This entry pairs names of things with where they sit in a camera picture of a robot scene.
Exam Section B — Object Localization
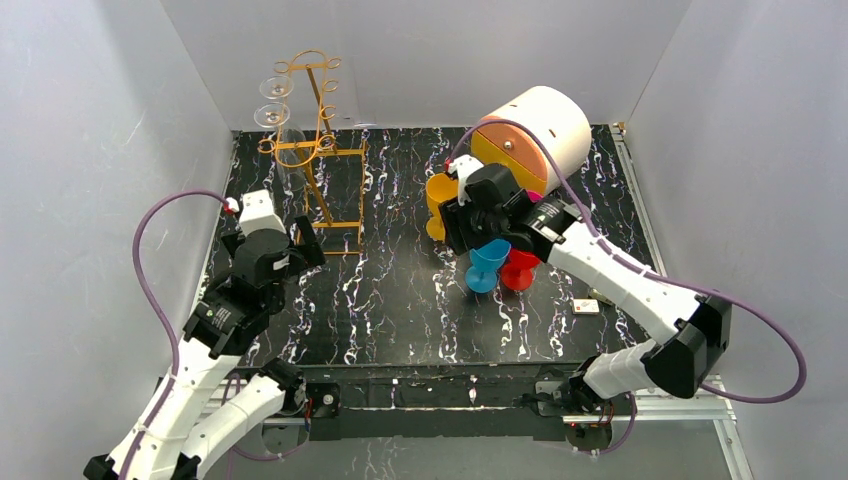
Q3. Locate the magenta plastic wine glass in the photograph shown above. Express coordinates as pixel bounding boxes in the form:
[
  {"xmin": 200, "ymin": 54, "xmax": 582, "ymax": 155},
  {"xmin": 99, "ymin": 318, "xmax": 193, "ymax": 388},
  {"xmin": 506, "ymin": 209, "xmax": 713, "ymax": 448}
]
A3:
[{"xmin": 527, "ymin": 190, "xmax": 543, "ymax": 203}]

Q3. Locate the blue plastic wine glass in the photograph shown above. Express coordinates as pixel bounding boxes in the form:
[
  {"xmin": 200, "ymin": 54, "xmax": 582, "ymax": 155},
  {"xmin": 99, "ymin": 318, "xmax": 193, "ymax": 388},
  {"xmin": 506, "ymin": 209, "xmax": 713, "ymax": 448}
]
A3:
[{"xmin": 465, "ymin": 239, "xmax": 511, "ymax": 294}]

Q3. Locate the red plastic wine glass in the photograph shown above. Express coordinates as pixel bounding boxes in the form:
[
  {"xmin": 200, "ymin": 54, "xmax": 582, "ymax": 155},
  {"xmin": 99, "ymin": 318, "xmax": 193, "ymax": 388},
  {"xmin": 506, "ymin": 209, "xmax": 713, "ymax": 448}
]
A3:
[{"xmin": 500, "ymin": 248, "xmax": 541, "ymax": 291}]

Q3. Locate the clear wine glass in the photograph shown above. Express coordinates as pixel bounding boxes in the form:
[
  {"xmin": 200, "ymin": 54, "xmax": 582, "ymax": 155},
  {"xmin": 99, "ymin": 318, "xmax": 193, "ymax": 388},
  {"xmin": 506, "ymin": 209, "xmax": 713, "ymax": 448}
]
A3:
[
  {"xmin": 253, "ymin": 102, "xmax": 291, "ymax": 130},
  {"xmin": 259, "ymin": 75, "xmax": 294, "ymax": 100}
]

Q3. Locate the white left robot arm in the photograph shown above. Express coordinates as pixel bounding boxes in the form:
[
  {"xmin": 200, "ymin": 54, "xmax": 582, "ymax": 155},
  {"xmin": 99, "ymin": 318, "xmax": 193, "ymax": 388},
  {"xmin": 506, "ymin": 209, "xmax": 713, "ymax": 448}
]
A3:
[{"xmin": 83, "ymin": 215, "xmax": 326, "ymax": 479}]

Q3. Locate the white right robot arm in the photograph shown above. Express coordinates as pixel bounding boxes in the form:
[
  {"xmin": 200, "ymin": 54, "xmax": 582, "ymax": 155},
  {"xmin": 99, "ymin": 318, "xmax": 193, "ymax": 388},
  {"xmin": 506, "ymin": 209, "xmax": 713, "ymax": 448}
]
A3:
[{"xmin": 439, "ymin": 155, "xmax": 731, "ymax": 411}]

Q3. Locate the orange plastic wine glass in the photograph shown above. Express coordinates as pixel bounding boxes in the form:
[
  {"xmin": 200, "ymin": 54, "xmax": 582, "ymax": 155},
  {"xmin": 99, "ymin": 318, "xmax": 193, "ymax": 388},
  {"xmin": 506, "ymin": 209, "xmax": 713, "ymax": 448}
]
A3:
[{"xmin": 425, "ymin": 173, "xmax": 458, "ymax": 242}]

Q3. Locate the black marble table mat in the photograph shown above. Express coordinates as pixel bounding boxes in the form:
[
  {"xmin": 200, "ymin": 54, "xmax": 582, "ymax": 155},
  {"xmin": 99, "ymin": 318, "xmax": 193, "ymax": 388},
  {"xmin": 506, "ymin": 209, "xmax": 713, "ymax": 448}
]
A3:
[{"xmin": 226, "ymin": 127, "xmax": 645, "ymax": 366}]

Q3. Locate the round drawer cabinet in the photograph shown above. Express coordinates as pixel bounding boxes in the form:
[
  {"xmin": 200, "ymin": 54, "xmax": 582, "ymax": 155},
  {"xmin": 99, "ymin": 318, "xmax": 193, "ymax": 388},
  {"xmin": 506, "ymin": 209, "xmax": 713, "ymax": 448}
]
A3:
[{"xmin": 471, "ymin": 86, "xmax": 592, "ymax": 195}]

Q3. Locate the small white box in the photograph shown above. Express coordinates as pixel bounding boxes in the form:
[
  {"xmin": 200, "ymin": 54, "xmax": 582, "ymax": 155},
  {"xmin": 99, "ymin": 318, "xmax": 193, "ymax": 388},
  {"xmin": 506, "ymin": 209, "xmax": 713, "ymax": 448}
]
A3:
[{"xmin": 572, "ymin": 298, "xmax": 601, "ymax": 315}]

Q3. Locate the cream rectangular box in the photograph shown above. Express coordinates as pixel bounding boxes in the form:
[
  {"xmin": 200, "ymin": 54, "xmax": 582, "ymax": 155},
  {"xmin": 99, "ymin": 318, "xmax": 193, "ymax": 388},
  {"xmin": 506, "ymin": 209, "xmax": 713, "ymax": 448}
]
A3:
[{"xmin": 588, "ymin": 288, "xmax": 615, "ymax": 307}]

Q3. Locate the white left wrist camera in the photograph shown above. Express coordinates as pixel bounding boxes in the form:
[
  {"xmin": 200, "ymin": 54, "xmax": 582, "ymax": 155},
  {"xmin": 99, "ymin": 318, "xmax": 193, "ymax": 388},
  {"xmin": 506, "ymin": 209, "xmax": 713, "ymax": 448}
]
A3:
[{"xmin": 225, "ymin": 189, "xmax": 285, "ymax": 237}]

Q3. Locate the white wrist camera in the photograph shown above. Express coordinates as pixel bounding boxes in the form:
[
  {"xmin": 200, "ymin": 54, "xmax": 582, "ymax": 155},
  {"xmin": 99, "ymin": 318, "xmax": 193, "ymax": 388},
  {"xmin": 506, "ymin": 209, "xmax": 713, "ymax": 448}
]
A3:
[
  {"xmin": 225, "ymin": 189, "xmax": 285, "ymax": 237},
  {"xmin": 445, "ymin": 154, "xmax": 484, "ymax": 206}
]

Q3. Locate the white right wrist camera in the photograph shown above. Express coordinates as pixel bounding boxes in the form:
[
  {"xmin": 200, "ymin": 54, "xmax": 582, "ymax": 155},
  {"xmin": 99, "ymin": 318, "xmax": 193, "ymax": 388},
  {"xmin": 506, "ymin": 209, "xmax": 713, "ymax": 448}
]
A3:
[{"xmin": 445, "ymin": 154, "xmax": 484, "ymax": 206}]

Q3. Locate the gold wire wine glass rack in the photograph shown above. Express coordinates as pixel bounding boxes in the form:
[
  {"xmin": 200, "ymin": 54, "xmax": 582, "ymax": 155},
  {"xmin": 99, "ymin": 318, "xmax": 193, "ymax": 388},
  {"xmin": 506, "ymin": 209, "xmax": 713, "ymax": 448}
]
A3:
[{"xmin": 258, "ymin": 49, "xmax": 368, "ymax": 256}]

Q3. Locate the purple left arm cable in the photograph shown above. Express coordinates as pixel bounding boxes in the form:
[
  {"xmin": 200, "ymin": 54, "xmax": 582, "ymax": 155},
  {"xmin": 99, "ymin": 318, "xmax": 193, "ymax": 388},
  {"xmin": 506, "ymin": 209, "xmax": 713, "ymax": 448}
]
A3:
[{"xmin": 117, "ymin": 190, "xmax": 313, "ymax": 480}]

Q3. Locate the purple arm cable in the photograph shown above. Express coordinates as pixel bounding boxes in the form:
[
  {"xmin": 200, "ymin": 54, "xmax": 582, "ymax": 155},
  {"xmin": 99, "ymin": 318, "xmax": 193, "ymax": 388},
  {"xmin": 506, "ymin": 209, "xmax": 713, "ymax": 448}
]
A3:
[
  {"xmin": 117, "ymin": 190, "xmax": 313, "ymax": 480},
  {"xmin": 447, "ymin": 118, "xmax": 808, "ymax": 457}
]

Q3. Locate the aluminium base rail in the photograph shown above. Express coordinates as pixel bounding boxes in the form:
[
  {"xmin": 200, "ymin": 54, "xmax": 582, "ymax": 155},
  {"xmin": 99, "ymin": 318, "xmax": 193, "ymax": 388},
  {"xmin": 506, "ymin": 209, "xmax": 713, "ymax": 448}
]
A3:
[{"xmin": 129, "ymin": 376, "xmax": 757, "ymax": 480}]

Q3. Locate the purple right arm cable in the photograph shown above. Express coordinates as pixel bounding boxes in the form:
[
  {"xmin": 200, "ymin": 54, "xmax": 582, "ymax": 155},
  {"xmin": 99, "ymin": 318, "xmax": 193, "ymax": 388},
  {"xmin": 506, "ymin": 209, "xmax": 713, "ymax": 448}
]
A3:
[{"xmin": 447, "ymin": 118, "xmax": 808, "ymax": 457}]

